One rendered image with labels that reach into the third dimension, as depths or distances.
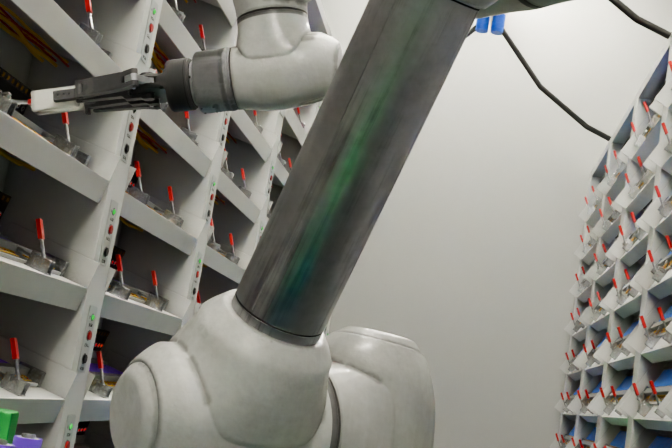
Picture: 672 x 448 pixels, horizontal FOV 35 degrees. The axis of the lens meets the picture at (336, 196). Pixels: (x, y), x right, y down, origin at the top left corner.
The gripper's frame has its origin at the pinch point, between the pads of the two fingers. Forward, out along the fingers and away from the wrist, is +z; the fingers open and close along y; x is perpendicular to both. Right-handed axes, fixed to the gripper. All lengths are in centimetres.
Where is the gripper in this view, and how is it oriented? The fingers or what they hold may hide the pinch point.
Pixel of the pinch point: (57, 100)
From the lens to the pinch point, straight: 160.4
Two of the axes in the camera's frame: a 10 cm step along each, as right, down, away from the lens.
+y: 1.1, 1.9, 9.8
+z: -9.9, 1.1, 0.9
